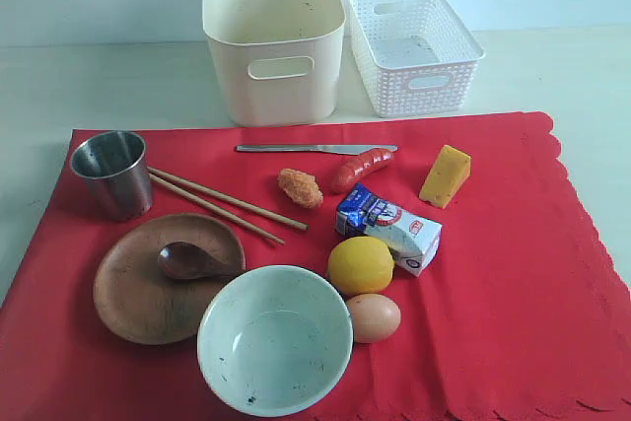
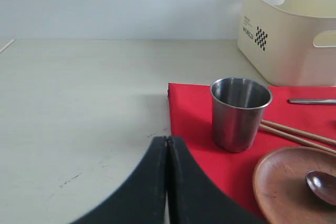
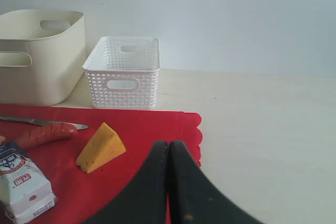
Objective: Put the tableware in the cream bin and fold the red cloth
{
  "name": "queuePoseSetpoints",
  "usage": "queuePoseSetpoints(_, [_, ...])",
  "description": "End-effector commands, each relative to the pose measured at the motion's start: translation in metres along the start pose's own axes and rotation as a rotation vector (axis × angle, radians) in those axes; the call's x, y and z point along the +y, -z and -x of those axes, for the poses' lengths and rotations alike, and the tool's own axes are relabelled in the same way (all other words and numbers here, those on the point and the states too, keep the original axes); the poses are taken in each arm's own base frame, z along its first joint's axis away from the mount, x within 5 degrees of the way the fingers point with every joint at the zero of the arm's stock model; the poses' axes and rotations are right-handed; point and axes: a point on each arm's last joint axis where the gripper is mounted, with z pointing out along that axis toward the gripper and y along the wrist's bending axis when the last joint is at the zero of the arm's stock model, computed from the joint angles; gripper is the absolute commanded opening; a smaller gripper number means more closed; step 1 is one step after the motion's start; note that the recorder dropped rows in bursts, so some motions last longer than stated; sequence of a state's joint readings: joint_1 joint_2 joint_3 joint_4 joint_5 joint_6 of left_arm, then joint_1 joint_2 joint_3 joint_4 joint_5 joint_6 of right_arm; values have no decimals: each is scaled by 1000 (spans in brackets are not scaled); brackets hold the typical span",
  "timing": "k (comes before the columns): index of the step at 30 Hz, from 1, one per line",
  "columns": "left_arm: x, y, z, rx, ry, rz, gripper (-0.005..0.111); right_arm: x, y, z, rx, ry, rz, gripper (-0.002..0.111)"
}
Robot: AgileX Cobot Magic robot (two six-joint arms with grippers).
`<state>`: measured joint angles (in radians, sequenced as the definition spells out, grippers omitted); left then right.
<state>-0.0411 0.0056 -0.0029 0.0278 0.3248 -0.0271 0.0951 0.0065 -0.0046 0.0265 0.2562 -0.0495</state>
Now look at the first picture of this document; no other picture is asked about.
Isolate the orange fried croquette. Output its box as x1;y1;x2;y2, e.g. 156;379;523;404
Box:
277;169;323;209

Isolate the red sausage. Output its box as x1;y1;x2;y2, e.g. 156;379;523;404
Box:
330;148;394;194

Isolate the small milk carton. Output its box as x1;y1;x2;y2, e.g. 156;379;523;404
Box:
335;183;443;277

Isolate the yellow cheese wedge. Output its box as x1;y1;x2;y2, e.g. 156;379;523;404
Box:
419;145;471;209

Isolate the silver table knife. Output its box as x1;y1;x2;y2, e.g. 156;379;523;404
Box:
235;144;398;156

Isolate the upper wooden chopstick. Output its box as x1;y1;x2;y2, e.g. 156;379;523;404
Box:
148;167;308;231

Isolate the wooden chopstick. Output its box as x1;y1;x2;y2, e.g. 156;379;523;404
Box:
148;167;308;231
149;174;285;246

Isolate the lower wooden chopstick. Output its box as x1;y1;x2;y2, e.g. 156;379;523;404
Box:
149;174;285;246

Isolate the yellow lemon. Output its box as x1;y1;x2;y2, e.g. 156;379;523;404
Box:
326;236;394;296

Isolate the brown egg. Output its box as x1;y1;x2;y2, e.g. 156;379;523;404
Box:
346;294;401;343

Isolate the dark wooden spoon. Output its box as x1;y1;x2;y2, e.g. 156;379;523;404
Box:
158;242;244;280

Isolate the red table cloth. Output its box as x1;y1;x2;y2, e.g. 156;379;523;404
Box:
1;112;630;420

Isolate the pale green ceramic bowl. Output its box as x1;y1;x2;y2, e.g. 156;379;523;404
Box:
196;265;353;417

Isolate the white perforated plastic basket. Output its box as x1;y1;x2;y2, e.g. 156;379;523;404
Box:
348;0;484;118

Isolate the cream plastic storage bin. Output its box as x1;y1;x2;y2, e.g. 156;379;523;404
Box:
202;0;345;126

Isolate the stainless steel cup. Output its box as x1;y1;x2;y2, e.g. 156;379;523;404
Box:
70;130;153;221

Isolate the brown wooden plate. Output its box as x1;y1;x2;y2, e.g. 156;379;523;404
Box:
93;213;245;345

